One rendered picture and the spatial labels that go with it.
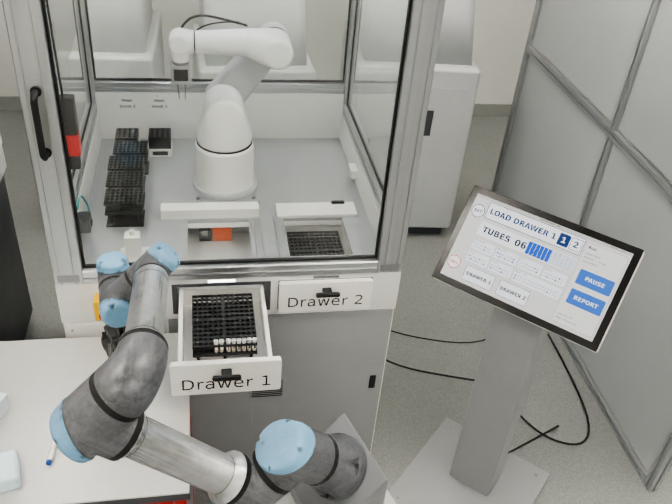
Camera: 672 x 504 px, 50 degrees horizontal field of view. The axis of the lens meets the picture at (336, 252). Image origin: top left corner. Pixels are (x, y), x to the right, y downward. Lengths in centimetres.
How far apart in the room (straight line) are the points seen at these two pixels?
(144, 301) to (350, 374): 115
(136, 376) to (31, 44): 87
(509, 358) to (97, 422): 142
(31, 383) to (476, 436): 148
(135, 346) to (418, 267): 269
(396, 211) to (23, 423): 116
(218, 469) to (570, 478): 182
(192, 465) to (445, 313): 230
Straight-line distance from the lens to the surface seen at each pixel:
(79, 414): 138
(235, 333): 205
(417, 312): 360
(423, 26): 188
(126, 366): 134
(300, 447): 154
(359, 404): 262
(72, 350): 226
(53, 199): 204
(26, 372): 223
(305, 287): 219
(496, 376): 246
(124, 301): 170
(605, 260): 215
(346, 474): 166
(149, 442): 146
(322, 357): 242
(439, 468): 290
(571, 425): 328
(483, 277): 218
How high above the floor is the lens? 227
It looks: 35 degrees down
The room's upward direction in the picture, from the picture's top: 5 degrees clockwise
